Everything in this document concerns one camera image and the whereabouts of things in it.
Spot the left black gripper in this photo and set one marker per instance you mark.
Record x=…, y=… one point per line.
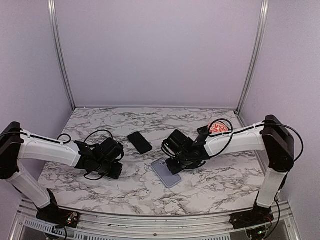
x=115, y=174

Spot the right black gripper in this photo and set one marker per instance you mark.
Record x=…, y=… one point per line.
x=173, y=169

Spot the lavender phone case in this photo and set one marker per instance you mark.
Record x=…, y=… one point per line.
x=162, y=171

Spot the black phone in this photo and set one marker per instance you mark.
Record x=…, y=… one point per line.
x=139, y=142

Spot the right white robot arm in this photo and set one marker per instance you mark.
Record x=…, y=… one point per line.
x=272, y=140

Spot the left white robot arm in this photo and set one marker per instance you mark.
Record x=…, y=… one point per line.
x=17, y=144

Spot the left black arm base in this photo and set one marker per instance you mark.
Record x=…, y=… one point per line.
x=56, y=215

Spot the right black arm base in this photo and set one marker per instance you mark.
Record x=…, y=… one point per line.
x=256, y=216

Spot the black patterned tray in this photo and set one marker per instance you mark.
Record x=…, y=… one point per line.
x=204, y=131

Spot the red patterned bowl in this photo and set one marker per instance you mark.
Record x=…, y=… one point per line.
x=220, y=125

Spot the front aluminium rail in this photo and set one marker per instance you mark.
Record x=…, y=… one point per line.
x=104, y=226

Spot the left aluminium frame post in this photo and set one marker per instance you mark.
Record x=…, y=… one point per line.
x=59, y=52

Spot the aluminium frame post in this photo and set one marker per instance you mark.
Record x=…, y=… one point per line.
x=59, y=52
x=257, y=46

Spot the right aluminium frame post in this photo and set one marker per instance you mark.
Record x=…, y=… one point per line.
x=257, y=46

